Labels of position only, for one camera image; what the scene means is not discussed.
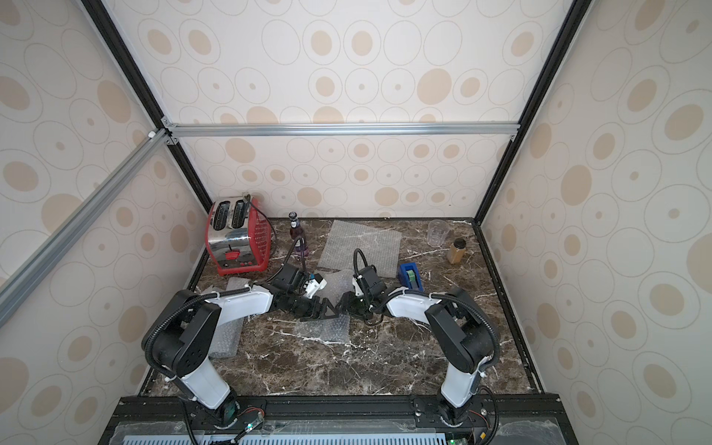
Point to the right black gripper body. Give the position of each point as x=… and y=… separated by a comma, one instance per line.
x=357, y=303

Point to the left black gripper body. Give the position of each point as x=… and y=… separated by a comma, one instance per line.
x=303, y=306

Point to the bubble wrap sheet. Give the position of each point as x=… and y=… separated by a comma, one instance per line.
x=333, y=330
x=226, y=340

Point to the blue tape dispenser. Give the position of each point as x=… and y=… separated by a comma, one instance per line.
x=409, y=276

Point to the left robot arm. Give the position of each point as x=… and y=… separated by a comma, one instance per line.
x=178, y=343

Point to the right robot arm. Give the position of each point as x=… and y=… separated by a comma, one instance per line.
x=468, y=339

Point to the stack of bubble wrap sheets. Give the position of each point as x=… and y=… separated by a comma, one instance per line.
x=381, y=247

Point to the purple bottle rear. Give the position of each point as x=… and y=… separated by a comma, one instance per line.
x=297, y=233

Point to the red and chrome toaster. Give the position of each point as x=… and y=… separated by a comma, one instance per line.
x=238, y=237

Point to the clear drinking glass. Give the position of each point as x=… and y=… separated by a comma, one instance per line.
x=438, y=232

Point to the brown spice jar black lid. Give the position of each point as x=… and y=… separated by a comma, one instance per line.
x=457, y=251

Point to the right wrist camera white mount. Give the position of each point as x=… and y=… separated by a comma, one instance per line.
x=357, y=289

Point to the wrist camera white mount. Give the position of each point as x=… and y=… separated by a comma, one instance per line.
x=315, y=283
x=357, y=289

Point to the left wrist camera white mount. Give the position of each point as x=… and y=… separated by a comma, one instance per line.
x=315, y=283

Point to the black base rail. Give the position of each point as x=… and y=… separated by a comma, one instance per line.
x=505, y=419

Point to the horizontal aluminium frame bar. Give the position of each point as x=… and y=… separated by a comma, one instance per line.
x=344, y=129

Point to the black left frame post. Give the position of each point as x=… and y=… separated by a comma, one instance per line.
x=99, y=15

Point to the black frame post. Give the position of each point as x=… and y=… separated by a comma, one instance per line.
x=99, y=15
x=563, y=41

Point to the diagonal aluminium frame bar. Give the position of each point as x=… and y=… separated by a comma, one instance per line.
x=33, y=271

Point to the black right frame post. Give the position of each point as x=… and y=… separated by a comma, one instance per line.
x=563, y=41

